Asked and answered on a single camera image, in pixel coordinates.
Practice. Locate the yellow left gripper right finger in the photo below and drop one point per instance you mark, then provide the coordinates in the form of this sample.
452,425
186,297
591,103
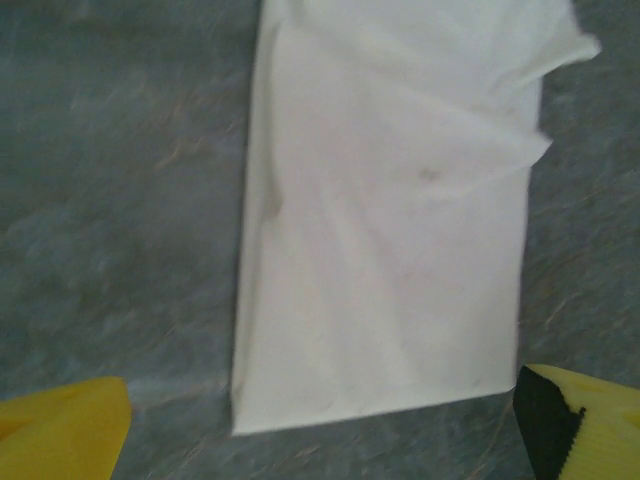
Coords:
590,430

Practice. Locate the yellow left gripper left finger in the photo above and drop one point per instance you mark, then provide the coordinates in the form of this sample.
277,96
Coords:
65,430

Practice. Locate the plain white t-shirt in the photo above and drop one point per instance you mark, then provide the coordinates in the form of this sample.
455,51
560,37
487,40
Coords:
380,250

